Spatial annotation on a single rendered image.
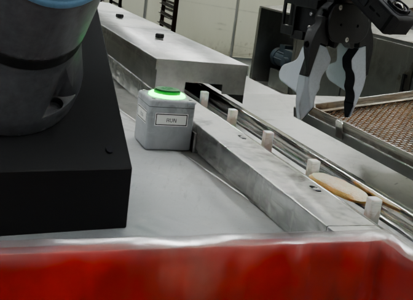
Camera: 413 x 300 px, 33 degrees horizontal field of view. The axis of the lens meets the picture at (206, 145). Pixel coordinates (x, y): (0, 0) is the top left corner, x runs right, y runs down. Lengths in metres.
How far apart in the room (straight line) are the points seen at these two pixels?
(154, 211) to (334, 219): 0.20
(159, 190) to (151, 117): 0.18
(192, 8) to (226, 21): 0.45
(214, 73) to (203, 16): 6.96
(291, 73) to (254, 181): 0.14
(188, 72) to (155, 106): 0.28
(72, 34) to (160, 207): 0.27
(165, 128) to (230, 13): 7.36
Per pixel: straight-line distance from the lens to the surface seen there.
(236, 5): 8.38
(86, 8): 0.59
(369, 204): 0.79
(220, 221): 0.78
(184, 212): 0.80
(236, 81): 1.32
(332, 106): 1.13
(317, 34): 0.84
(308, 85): 0.84
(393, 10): 0.81
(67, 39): 0.61
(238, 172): 0.89
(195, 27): 8.24
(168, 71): 1.27
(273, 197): 0.80
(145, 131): 1.02
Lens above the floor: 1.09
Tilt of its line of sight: 14 degrees down
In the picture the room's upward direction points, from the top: 7 degrees clockwise
